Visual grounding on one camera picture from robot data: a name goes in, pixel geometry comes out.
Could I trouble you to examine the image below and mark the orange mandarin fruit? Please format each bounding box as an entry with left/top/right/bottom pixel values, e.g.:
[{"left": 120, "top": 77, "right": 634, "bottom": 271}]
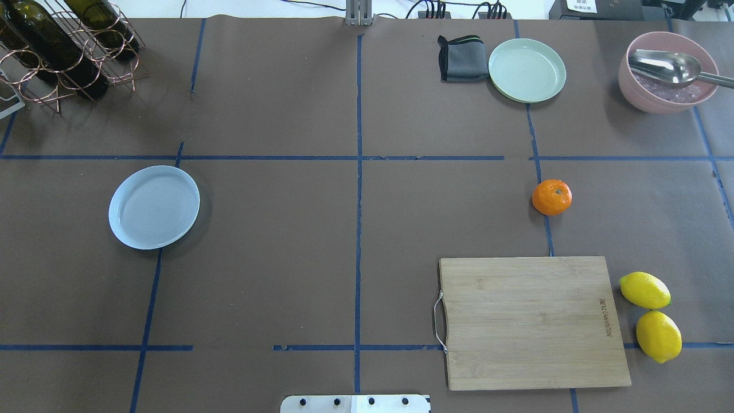
[{"left": 530, "top": 180, "right": 572, "bottom": 216}]

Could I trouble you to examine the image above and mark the light blue plate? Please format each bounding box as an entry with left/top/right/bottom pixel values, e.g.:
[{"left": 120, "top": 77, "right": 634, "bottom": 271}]
[{"left": 108, "top": 165, "right": 200, "bottom": 250}]

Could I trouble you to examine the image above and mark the metal ladle spoon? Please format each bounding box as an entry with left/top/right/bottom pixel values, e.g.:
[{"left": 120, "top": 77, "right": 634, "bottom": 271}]
[{"left": 627, "top": 49, "right": 733, "bottom": 88}]

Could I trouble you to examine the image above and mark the light green plate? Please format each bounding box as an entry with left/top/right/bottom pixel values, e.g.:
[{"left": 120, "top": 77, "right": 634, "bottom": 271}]
[{"left": 488, "top": 38, "right": 567, "bottom": 104}]

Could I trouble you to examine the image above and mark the folded grey cloth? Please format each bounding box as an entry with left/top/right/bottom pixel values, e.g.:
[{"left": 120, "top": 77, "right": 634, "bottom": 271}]
[{"left": 438, "top": 34, "right": 490, "bottom": 83}]

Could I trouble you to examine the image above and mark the black power strip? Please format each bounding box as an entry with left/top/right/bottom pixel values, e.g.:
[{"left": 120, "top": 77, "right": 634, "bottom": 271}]
[{"left": 406, "top": 1, "right": 512, "bottom": 20}]

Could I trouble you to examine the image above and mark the bamboo cutting board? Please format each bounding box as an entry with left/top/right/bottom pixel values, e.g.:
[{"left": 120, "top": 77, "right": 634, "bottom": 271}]
[{"left": 439, "top": 256, "right": 631, "bottom": 391}]

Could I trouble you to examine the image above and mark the upper yellow lemon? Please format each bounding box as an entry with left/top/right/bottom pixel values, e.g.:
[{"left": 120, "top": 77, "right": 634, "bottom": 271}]
[{"left": 619, "top": 271, "right": 671, "bottom": 310}]

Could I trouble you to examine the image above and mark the yellow lemon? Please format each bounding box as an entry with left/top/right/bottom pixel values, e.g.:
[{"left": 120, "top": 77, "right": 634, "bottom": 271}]
[
  {"left": 635, "top": 310, "right": 682, "bottom": 364},
  {"left": 619, "top": 271, "right": 671, "bottom": 310}
]

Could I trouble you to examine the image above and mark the pink bowl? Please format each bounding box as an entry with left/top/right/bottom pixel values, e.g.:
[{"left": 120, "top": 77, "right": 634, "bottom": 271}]
[{"left": 617, "top": 31, "right": 719, "bottom": 114}]

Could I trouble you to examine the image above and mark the lower yellow lemon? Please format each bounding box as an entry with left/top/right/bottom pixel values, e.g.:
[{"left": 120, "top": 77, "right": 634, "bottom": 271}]
[{"left": 635, "top": 310, "right": 682, "bottom": 364}]

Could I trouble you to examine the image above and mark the dark wine bottle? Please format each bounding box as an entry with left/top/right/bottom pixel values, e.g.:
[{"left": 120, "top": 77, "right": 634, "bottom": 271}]
[
  {"left": 2, "top": 1, "right": 108, "bottom": 101},
  {"left": 65, "top": 1, "right": 140, "bottom": 62}
]

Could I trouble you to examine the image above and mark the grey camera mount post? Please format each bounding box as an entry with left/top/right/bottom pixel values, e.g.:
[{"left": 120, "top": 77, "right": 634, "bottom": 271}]
[{"left": 345, "top": 0, "right": 374, "bottom": 26}]

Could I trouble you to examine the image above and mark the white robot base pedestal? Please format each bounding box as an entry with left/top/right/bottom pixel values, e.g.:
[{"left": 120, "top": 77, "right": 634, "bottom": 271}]
[{"left": 280, "top": 393, "right": 432, "bottom": 412}]

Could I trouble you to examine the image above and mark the copper wire bottle rack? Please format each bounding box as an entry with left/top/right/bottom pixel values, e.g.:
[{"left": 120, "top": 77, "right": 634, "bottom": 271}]
[{"left": 2, "top": 1, "right": 150, "bottom": 112}]

